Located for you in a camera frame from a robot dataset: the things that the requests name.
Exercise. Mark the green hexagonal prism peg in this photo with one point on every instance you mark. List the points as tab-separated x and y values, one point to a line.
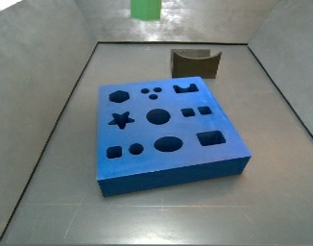
146	9

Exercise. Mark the blue shape-sorting foam board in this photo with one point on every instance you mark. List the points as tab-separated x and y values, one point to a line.
164	135

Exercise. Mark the black curved holder bracket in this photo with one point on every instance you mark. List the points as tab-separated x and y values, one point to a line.
194	62

